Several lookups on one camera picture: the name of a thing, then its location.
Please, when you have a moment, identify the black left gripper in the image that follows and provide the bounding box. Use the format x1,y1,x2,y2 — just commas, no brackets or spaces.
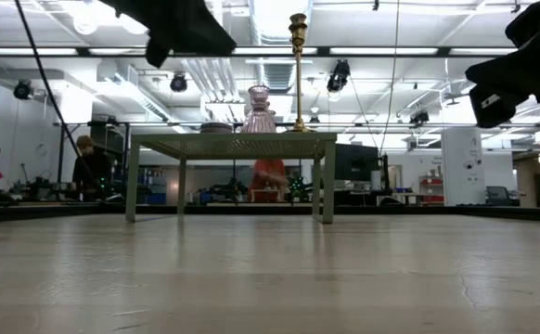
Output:
100,0,238,69

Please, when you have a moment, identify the brass candlestick holder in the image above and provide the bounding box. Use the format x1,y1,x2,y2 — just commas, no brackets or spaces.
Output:
284,12,316,134

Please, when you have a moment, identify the pink patterned candle tin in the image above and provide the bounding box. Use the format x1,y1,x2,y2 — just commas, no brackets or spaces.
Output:
199,122,236,135

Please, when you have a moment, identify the pink ribbed glass candle holder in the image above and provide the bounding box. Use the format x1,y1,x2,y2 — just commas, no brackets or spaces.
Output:
240,84,279,135

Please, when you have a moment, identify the office chair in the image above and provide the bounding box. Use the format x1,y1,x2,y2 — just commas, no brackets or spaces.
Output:
485,185,512,207

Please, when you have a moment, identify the green metal riser shelf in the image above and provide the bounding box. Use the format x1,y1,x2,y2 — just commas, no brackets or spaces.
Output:
124,131,339,225

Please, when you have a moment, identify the red storage rack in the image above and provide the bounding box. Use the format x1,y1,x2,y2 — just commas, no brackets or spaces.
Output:
418,174,445,205

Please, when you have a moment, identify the person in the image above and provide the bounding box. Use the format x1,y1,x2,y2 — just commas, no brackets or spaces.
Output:
71,134,113,200
250,159,289,203

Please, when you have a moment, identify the black computer monitor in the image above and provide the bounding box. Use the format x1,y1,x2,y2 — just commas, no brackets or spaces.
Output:
334,142,380,183

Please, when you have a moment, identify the blue storage bin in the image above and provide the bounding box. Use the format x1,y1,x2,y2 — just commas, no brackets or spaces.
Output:
147,183,168,205

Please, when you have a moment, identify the black overhead frame beam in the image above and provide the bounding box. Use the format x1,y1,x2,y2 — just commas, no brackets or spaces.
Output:
0,45,520,58

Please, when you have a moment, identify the thin hanging cable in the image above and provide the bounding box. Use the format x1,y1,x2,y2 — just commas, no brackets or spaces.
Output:
379,0,401,157

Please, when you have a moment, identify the black overhead camera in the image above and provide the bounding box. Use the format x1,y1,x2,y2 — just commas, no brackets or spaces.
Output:
326,58,352,93

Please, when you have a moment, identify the black horizontal frame bar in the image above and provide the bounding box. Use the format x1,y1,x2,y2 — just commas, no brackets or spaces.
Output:
54,120,540,130

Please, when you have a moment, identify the black cable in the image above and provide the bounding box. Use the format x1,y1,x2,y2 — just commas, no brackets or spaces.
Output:
13,0,109,200

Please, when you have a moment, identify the black table border frame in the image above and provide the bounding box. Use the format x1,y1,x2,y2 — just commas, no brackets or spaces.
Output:
0,202,540,225

